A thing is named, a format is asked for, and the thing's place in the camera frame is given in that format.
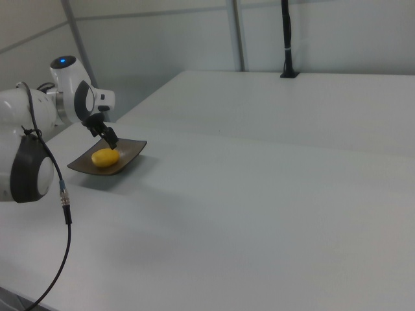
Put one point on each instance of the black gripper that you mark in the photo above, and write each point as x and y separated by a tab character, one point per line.
94	122

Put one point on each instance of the black camera pole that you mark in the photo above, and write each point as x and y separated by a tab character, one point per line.
288	39

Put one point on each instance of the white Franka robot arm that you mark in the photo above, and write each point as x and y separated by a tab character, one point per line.
68	77

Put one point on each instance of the square brown ceramic plate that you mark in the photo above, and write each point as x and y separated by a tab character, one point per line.
131	150

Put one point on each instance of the yellow lemon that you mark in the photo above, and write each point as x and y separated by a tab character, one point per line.
105	158

